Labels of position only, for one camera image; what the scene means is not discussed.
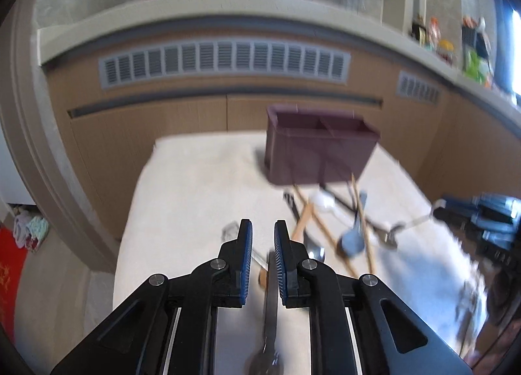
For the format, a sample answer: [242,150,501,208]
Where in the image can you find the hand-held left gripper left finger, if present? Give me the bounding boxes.
[51,219,253,375]

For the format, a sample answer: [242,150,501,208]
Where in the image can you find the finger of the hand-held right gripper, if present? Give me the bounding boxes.
[464,218,521,244]
[433,194,521,219]

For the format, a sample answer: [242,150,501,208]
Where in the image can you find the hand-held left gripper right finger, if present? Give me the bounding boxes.
[274,220,473,375]

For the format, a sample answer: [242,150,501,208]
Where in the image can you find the metal spoon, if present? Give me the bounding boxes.
[305,243,327,263]
[246,251,286,375]

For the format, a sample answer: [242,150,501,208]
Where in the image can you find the wooden spoon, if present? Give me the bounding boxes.
[258,202,315,290]

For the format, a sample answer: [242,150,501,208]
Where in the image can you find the wooden chopstick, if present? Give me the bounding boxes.
[351,174,375,272]
[292,185,359,277]

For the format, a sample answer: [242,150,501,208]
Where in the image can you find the black chopstick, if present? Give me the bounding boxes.
[319,182,389,241]
[283,192,304,223]

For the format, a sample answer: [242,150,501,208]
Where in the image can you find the blue plastic spoon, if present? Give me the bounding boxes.
[337,192,369,258]

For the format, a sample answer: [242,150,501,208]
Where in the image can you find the white plastic spoon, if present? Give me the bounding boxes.
[308,189,355,217]

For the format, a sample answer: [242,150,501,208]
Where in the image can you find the metal fork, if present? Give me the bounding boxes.
[382,214,436,251]

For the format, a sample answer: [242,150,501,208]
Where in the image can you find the purple utensil holder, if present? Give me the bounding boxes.
[265,105,382,187]

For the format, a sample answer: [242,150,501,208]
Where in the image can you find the white tablecloth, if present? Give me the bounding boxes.
[113,133,489,375]

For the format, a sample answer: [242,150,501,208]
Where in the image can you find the short grey vent grille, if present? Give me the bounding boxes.
[397,71,442,106]

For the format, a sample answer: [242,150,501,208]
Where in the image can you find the green packet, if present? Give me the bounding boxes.
[462,47,494,85]

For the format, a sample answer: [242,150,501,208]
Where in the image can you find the wooden cabinet front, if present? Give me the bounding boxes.
[41,47,521,278]

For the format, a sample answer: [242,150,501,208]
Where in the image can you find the yellow lidded jar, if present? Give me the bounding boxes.
[437,39,457,63]

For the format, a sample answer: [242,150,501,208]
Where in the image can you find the window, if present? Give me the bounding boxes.
[490,0,521,109]

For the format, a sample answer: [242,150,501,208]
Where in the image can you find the orange topped packet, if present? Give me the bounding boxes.
[425,17,443,51]

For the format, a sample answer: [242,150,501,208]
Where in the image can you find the dark bottle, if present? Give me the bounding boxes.
[410,16,426,43]

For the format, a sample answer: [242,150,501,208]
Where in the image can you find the long grey vent grille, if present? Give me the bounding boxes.
[99,38,351,93]

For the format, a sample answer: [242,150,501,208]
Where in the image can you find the pile of clothes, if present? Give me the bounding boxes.
[12,212,50,254]

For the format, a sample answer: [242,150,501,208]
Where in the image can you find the red floor mat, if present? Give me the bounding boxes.
[0,224,27,333]

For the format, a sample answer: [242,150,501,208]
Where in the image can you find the beige stone window sill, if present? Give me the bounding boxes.
[36,0,521,115]

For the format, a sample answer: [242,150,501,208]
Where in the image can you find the grey cabinet handle strip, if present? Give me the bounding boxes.
[67,93,384,119]

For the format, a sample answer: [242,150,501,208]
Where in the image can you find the taupe door frame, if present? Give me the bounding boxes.
[0,5,123,274]

